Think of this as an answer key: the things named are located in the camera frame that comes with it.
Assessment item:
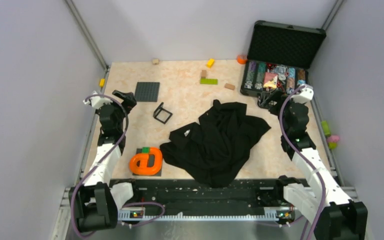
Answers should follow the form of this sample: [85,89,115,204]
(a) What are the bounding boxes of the black square frame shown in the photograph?
[152,102,173,125]

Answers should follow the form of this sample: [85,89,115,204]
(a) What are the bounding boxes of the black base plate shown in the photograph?
[110,178,295,217]

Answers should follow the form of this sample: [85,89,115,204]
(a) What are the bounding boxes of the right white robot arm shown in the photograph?
[257,88,368,240]

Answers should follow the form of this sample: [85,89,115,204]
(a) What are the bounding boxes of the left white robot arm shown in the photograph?
[68,90,141,239]

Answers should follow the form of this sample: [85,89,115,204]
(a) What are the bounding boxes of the dark grey lego baseplate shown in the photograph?
[134,82,160,102]

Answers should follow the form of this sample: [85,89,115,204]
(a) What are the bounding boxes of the black garment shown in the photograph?
[160,99,271,188]

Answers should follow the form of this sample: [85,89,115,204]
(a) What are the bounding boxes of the small green lego block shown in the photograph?
[141,147,150,154]

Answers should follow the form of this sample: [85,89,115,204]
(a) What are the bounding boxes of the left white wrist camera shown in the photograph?
[83,91,113,110]

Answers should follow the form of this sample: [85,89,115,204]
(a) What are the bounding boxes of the wooden cube by wall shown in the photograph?
[152,58,160,65]

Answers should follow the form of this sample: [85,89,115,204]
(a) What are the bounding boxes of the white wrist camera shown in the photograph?
[291,83,314,104]
[83,91,113,110]

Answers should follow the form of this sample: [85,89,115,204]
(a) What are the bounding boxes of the small grey baseplate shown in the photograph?
[132,148,163,177]

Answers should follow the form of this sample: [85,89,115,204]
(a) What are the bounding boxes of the black poker chip case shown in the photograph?
[240,20,327,99]

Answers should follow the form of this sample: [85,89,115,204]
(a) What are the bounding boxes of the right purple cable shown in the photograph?
[258,85,327,240]

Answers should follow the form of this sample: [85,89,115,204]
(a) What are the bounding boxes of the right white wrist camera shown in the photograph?
[291,83,314,104]

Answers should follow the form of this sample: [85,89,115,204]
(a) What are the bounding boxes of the green and pink toys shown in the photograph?
[320,120,340,150]

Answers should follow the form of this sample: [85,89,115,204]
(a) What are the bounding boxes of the yellow lego brick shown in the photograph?
[206,58,215,68]

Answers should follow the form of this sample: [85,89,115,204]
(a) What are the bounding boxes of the green lego brick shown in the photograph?
[199,78,218,85]

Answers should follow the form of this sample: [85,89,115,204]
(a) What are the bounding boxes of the orange plastic chain link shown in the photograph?
[129,147,164,176]

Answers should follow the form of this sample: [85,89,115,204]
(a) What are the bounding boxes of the yellow block on rail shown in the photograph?
[99,78,106,88]

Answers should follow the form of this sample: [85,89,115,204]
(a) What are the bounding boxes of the brown wooden block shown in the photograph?
[200,70,207,79]

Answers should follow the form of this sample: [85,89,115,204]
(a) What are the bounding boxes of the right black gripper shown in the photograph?
[260,88,297,135]

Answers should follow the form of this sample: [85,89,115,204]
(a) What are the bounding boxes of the tan wooden block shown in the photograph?
[224,83,236,91]

